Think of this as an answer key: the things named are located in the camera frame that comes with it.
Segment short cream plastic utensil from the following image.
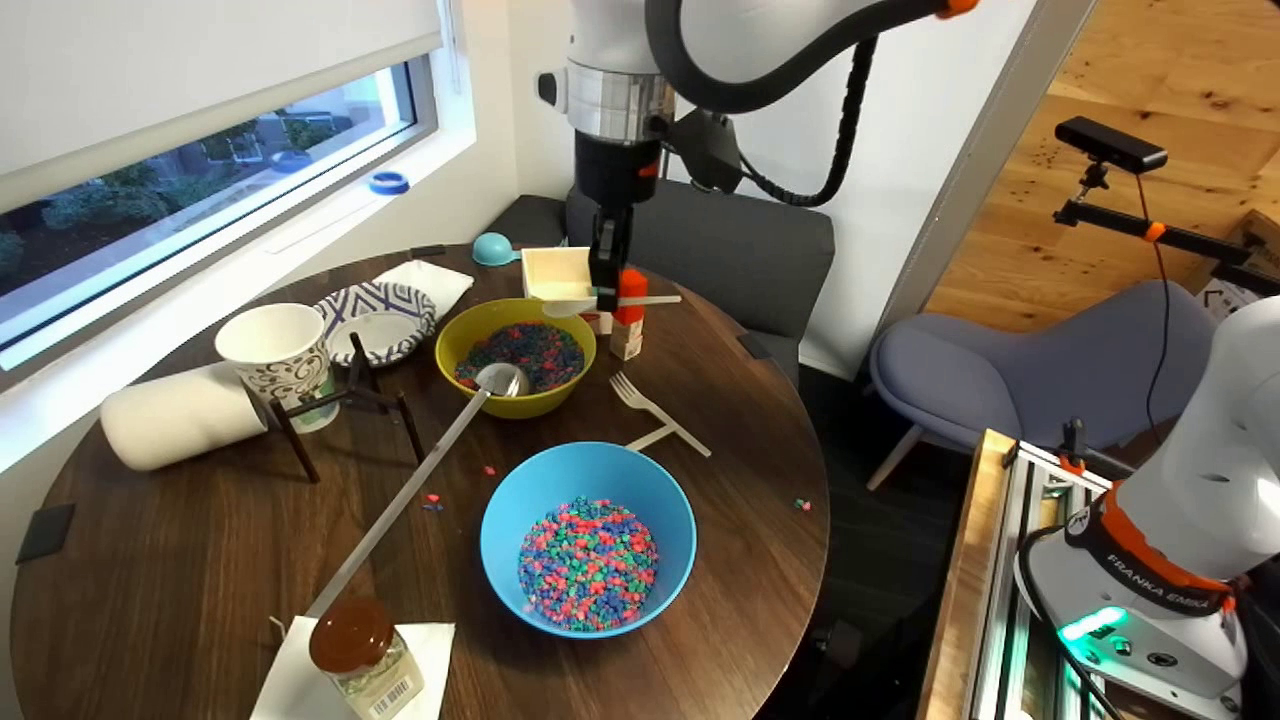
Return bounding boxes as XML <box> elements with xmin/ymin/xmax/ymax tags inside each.
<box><xmin>623</xmin><ymin>420</ymin><xmax>679</xmax><ymax>455</ymax></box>

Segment colourful beads in blue bowl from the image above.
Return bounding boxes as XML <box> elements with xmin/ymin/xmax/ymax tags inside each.
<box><xmin>516</xmin><ymin>490</ymin><xmax>664</xmax><ymax>632</ymax></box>

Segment white paper sheet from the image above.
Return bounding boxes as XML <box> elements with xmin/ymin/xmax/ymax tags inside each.
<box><xmin>248</xmin><ymin>616</ymin><xmax>460</xmax><ymax>720</ymax></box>

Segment patterned paper cup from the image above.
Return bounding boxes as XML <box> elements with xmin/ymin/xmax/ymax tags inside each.
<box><xmin>214</xmin><ymin>299</ymin><xmax>341</xmax><ymax>434</ymax></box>

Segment thin black camera cable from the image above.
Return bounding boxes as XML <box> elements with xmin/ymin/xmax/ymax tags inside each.
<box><xmin>1133</xmin><ymin>168</ymin><xmax>1183</xmax><ymax>432</ymax></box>

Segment yellow bowl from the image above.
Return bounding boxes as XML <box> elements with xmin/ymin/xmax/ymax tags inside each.
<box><xmin>434</xmin><ymin>290</ymin><xmax>600</xmax><ymax>424</ymax></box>

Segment jar with brown lid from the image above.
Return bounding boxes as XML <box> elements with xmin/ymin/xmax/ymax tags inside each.
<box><xmin>304</xmin><ymin>591</ymin><xmax>428</xmax><ymax>720</ymax></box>

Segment blue-grey upholstered chair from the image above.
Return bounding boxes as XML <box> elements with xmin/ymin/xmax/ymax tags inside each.
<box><xmin>861</xmin><ymin>274</ymin><xmax>1220</xmax><ymax>497</ymax></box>

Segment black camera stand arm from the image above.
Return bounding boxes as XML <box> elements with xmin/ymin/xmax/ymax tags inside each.
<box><xmin>1052</xmin><ymin>157</ymin><xmax>1280</xmax><ymax>299</ymax></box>

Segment aluminium extrusion frame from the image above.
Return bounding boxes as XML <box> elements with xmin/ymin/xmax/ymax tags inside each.
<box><xmin>966</xmin><ymin>432</ymin><xmax>1258</xmax><ymax>720</ymax></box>

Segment black stereo camera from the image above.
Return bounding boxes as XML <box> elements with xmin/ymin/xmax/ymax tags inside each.
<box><xmin>1052</xmin><ymin>110</ymin><xmax>1171</xmax><ymax>178</ymax></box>

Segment white paper napkin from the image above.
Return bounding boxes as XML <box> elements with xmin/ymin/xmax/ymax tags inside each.
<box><xmin>350</xmin><ymin>256</ymin><xmax>482</xmax><ymax>325</ymax></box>

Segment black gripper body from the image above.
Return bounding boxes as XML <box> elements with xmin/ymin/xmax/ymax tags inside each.
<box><xmin>572</xmin><ymin>136</ymin><xmax>664</xmax><ymax>256</ymax></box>

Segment small teal round object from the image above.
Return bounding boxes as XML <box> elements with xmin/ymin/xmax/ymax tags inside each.
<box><xmin>470</xmin><ymin>229</ymin><xmax>522</xmax><ymax>270</ymax></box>

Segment small black tripod stand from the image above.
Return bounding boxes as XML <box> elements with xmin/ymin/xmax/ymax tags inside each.
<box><xmin>237</xmin><ymin>326</ymin><xmax>428</xmax><ymax>487</ymax></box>

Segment white paper towel roll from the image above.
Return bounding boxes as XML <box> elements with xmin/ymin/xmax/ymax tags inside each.
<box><xmin>95</xmin><ymin>362</ymin><xmax>271</xmax><ymax>475</ymax></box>

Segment blue tape roll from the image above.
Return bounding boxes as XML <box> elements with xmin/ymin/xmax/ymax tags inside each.
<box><xmin>365</xmin><ymin>164</ymin><xmax>416</xmax><ymax>199</ymax></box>

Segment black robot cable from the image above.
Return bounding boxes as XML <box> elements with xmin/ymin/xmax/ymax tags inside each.
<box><xmin>715</xmin><ymin>30</ymin><xmax>893</xmax><ymax>212</ymax></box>

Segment colourful beads in yellow bowl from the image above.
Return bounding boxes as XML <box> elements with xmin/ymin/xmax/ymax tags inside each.
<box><xmin>455</xmin><ymin>318</ymin><xmax>594</xmax><ymax>398</ymax></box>

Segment long-handled grey metal spoon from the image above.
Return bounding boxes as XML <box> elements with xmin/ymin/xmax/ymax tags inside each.
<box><xmin>300</xmin><ymin>357</ymin><xmax>531</xmax><ymax>632</ymax></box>

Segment wooden bench top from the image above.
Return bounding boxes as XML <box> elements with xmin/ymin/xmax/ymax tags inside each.
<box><xmin>915</xmin><ymin>424</ymin><xmax>1025</xmax><ymax>720</ymax></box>

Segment window with white frame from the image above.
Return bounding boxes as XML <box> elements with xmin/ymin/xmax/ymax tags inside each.
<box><xmin>0</xmin><ymin>0</ymin><xmax>486</xmax><ymax>475</ymax></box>

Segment cream plastic fork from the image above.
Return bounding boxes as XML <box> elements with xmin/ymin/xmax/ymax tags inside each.
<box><xmin>607</xmin><ymin>367</ymin><xmax>715</xmax><ymax>462</ymax></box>

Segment blue bowl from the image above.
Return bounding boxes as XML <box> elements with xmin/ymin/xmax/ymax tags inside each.
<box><xmin>477</xmin><ymin>434</ymin><xmax>699</xmax><ymax>643</ymax></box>

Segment cream plastic spoon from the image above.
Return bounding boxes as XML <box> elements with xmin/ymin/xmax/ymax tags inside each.
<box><xmin>538</xmin><ymin>288</ymin><xmax>688</xmax><ymax>318</ymax></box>

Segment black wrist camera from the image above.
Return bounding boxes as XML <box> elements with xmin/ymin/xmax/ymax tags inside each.
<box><xmin>664</xmin><ymin>103</ymin><xmax>750</xmax><ymax>194</ymax></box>

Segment small black square pad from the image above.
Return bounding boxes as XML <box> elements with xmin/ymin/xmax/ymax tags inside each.
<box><xmin>14</xmin><ymin>498</ymin><xmax>81</xmax><ymax>569</ymax></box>

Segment dark grey armchair couch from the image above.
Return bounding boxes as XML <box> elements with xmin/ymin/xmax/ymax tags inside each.
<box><xmin>497</xmin><ymin>176</ymin><xmax>842</xmax><ymax>393</ymax></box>

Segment cream wooden box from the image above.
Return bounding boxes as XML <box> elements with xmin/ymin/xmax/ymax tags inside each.
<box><xmin>516</xmin><ymin>240</ymin><xmax>596</xmax><ymax>313</ymax></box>

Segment orange-capped wooden bottle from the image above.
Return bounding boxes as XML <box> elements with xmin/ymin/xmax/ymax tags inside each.
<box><xmin>607</xmin><ymin>265</ymin><xmax>657</xmax><ymax>362</ymax></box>

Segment black white striped bowl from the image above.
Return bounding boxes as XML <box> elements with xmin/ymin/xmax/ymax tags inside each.
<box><xmin>311</xmin><ymin>274</ymin><xmax>440</xmax><ymax>373</ymax></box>

